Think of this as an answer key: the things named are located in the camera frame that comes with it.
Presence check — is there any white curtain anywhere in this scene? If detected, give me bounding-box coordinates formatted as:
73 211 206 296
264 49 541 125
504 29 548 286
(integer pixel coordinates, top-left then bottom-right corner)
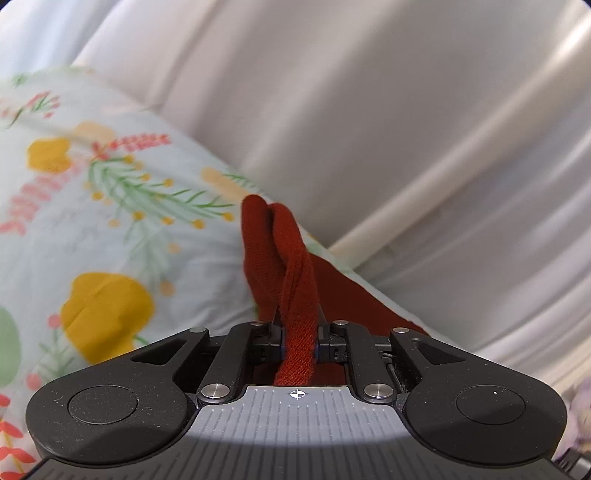
0 0 591 402

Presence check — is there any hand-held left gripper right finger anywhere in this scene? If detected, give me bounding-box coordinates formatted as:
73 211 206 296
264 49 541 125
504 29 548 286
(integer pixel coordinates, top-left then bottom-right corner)
316 319 468 403

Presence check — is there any purple fluffy cloth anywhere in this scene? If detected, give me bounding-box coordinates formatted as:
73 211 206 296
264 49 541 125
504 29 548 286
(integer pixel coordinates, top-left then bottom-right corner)
552 381 591 464

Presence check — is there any floral bed sheet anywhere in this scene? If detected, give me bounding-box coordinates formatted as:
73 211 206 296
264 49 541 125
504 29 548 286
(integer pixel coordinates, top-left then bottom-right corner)
0 67 444 480

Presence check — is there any red knit cardigan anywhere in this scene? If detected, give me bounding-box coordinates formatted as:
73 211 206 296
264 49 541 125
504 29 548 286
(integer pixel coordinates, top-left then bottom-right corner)
241 194 432 387

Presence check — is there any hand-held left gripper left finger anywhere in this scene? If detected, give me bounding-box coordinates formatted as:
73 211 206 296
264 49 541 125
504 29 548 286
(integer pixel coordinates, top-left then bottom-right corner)
131 320 285 403

